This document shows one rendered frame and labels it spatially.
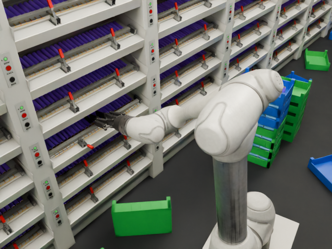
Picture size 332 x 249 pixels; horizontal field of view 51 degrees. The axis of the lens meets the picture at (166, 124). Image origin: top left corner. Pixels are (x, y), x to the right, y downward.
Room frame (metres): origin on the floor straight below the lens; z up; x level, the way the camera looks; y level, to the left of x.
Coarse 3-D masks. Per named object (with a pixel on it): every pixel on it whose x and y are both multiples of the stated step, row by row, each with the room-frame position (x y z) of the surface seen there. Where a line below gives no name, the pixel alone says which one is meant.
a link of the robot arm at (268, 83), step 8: (248, 72) 0.90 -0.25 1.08; (256, 72) 0.87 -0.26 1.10; (264, 72) 0.85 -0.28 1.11; (272, 72) 0.85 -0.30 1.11; (232, 80) 0.89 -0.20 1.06; (240, 80) 0.84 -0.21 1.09; (248, 80) 0.84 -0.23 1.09; (256, 80) 0.84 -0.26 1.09; (264, 80) 0.83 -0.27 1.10; (272, 80) 0.83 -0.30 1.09; (280, 80) 0.85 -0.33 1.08; (256, 88) 0.81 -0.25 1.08; (264, 88) 0.81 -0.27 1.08; (272, 88) 0.81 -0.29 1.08; (280, 88) 0.82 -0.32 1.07; (264, 96) 0.80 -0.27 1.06; (272, 96) 0.81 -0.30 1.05; (264, 104) 0.79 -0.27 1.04
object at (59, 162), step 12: (132, 96) 1.60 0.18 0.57; (144, 96) 1.55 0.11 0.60; (132, 108) 1.51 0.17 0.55; (144, 108) 1.52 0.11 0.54; (96, 132) 1.32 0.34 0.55; (108, 132) 1.33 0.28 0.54; (96, 144) 1.27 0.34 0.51; (60, 156) 1.15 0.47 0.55; (72, 156) 1.16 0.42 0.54; (60, 168) 1.12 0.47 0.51
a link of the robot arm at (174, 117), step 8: (208, 96) 0.95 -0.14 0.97; (192, 104) 1.02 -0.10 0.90; (200, 104) 0.96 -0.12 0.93; (160, 112) 1.23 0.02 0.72; (168, 112) 1.21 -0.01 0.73; (176, 112) 1.20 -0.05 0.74; (184, 112) 1.12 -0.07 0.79; (192, 112) 0.99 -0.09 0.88; (200, 112) 0.96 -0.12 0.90; (168, 120) 1.18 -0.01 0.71; (176, 120) 1.18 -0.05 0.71; (184, 120) 1.17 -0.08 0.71; (168, 128) 1.18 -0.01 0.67; (176, 128) 1.18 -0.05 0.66
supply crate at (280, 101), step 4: (248, 68) 1.90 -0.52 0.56; (284, 80) 1.79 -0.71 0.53; (292, 80) 1.74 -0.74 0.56; (284, 84) 1.78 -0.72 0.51; (288, 84) 1.77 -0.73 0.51; (292, 84) 1.73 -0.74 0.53; (288, 88) 1.77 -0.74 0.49; (292, 88) 1.74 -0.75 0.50; (288, 92) 1.65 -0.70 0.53; (280, 96) 1.69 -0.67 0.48; (284, 96) 1.59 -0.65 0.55; (288, 96) 1.68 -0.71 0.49; (276, 100) 1.61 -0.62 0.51; (280, 100) 1.60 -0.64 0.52; (284, 100) 1.60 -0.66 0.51; (276, 104) 1.61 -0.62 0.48; (280, 104) 1.60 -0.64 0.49
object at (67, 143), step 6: (132, 102) 1.53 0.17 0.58; (138, 102) 1.55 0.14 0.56; (126, 108) 1.48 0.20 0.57; (90, 126) 1.32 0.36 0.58; (96, 126) 1.33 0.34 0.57; (84, 132) 1.28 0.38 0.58; (72, 138) 1.24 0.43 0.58; (60, 144) 1.19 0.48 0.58; (66, 144) 1.20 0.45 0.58; (54, 150) 1.16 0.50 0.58; (60, 150) 1.18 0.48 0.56; (66, 150) 1.18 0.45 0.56
